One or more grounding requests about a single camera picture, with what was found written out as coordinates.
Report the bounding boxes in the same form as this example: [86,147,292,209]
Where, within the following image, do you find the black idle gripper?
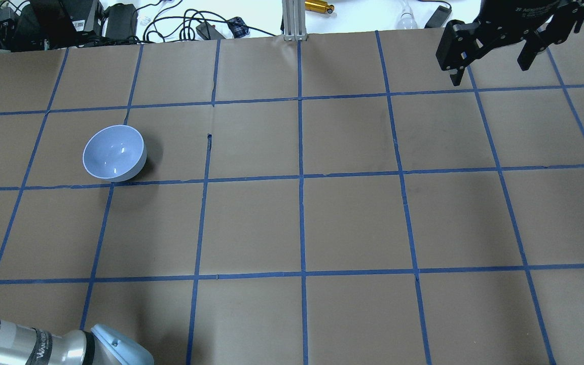
[435,1,584,86]

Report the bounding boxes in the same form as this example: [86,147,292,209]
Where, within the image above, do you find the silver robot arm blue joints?
[0,319,155,364]

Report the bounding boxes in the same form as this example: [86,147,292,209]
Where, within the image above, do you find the blue ceramic bowl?
[82,125,148,183]

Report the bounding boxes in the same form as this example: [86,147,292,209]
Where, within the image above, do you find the black equipment stack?
[0,1,104,53]

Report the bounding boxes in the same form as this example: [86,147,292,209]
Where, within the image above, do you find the small black adapter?
[424,6,452,28]

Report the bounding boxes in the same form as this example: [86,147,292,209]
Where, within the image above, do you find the white light bulb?
[397,1,419,29]

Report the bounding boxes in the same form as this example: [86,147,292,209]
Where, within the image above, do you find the gold cylindrical tool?
[304,0,335,14]

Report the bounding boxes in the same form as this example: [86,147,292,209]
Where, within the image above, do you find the brown paper table mat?
[0,25,584,364]

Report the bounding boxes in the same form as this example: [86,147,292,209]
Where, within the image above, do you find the black power adapter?
[103,3,138,40]

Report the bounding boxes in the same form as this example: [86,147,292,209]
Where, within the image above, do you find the aluminium frame post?
[282,0,308,42]

